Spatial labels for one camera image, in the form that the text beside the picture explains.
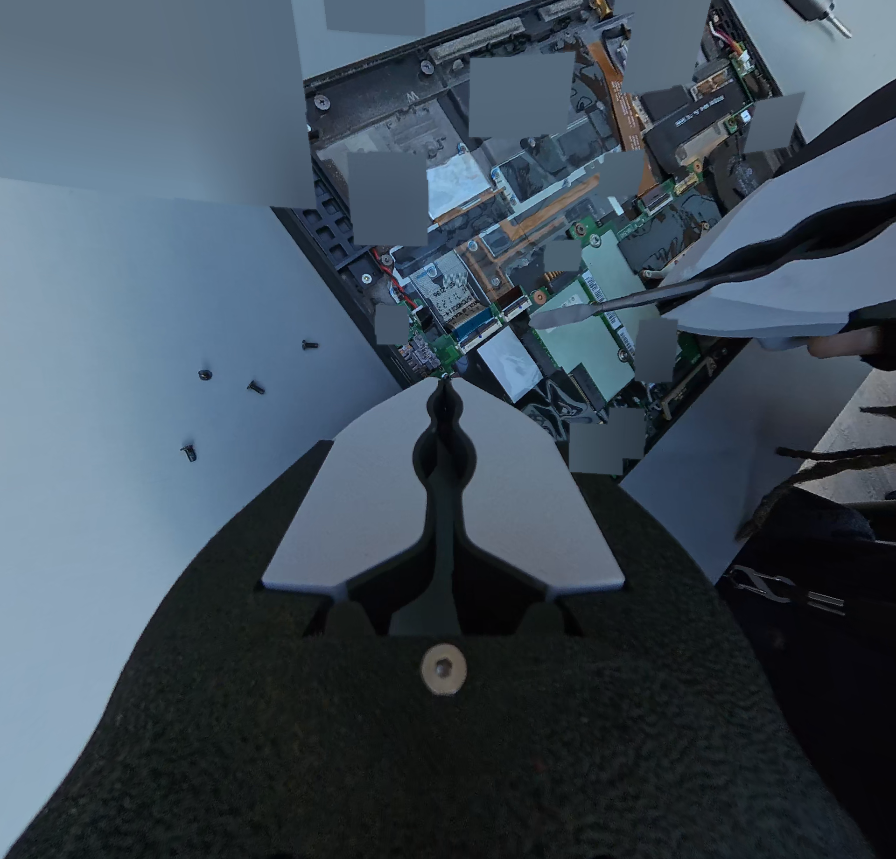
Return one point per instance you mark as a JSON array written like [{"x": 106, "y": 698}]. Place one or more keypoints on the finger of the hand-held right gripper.
[
  {"x": 805, "y": 194},
  {"x": 805, "y": 292}
]

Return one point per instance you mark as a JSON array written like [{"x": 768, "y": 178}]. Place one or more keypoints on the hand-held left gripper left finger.
[{"x": 350, "y": 509}]

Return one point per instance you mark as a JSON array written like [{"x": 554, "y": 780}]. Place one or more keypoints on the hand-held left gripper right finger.
[{"x": 539, "y": 509}]

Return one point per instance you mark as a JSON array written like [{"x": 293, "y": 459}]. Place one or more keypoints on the black laptop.
[{"x": 378, "y": 117}]

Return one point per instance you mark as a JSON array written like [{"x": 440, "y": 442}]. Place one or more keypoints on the person's right hand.
[{"x": 843, "y": 346}]

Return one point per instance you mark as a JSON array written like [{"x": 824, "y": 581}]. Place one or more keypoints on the person's brown hair locks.
[{"x": 840, "y": 453}]

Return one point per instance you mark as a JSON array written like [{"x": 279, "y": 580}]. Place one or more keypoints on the silver metal clasp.
[{"x": 763, "y": 582}]

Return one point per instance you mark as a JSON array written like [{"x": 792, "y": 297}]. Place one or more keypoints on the person's black clothing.
[{"x": 826, "y": 698}]

